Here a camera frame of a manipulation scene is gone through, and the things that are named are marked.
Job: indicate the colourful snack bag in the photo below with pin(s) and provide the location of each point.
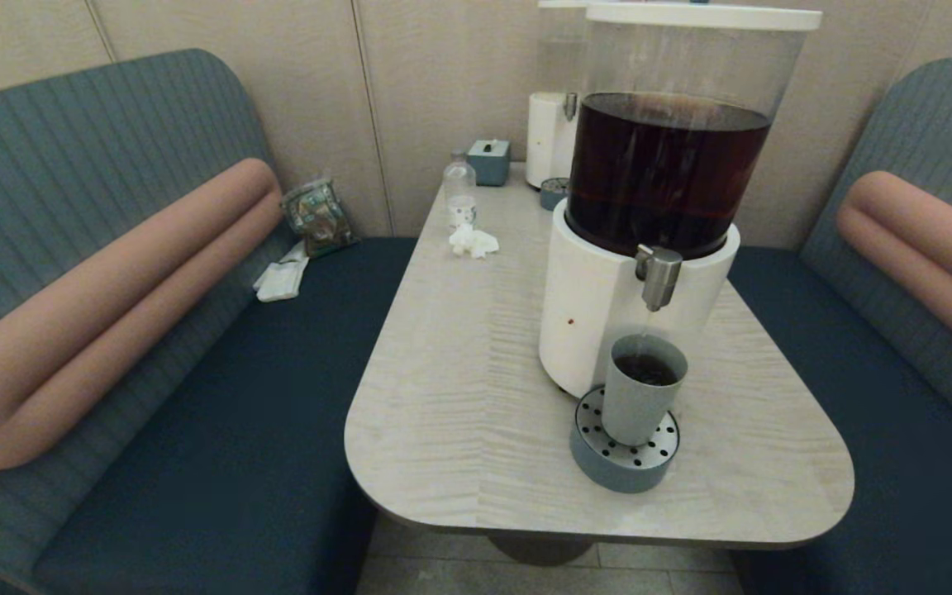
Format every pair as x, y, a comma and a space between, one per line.
318, 218

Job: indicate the small metal water dispenser tap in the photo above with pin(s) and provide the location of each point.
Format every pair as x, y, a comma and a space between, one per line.
569, 107

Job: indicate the metal tea dispenser tap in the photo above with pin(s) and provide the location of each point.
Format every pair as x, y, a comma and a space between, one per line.
659, 277

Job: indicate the white water dispenser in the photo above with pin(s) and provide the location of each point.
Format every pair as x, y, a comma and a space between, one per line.
544, 140

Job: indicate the clear plastic bottle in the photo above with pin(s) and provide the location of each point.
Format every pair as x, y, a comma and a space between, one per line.
459, 185

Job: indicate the small round drip tray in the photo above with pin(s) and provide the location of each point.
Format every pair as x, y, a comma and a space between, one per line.
553, 196

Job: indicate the dark blue bench seat cushion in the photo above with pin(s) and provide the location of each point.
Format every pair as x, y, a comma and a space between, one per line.
236, 430
897, 463

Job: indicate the crumpled white tissue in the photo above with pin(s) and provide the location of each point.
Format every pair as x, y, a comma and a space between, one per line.
472, 241

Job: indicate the grey plastic cup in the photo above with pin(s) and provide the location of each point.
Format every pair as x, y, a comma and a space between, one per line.
637, 405

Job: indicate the white napkin pack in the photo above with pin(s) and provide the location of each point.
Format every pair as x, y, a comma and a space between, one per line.
282, 281

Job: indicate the large dark tea dispenser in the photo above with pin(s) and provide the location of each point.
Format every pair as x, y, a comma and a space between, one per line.
600, 322

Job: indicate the pink bolster cushion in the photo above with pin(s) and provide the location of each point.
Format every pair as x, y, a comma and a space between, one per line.
922, 240
112, 314

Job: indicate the blue-grey tissue box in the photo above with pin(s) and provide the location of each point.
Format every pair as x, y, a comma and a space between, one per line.
488, 164

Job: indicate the large round perforated drip tray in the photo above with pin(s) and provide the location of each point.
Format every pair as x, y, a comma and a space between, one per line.
608, 471

